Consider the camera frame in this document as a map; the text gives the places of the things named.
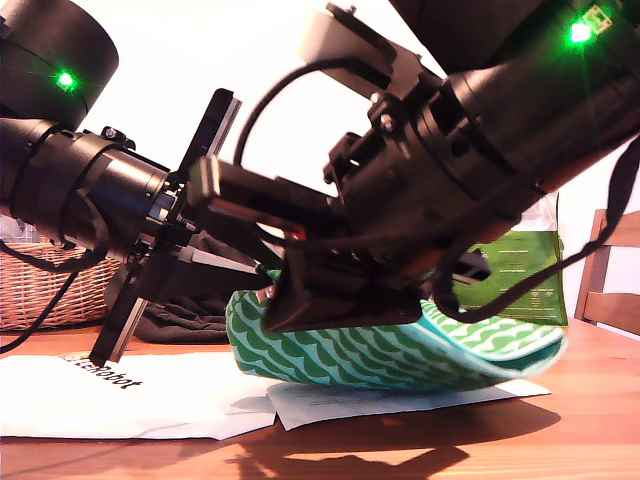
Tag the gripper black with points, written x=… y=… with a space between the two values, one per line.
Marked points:
x=130 y=200
x=400 y=190

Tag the small printed paper sheet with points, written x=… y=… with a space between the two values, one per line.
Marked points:
x=350 y=405

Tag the large white paper sheet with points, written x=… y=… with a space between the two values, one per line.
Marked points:
x=100 y=415

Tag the green wave-patterned zip pouch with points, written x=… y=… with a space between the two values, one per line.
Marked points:
x=350 y=360

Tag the wooden chair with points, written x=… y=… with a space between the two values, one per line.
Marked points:
x=631 y=232

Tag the silver green Canagan bag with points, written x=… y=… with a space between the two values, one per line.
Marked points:
x=525 y=280

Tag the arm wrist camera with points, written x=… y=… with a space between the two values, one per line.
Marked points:
x=335 y=35

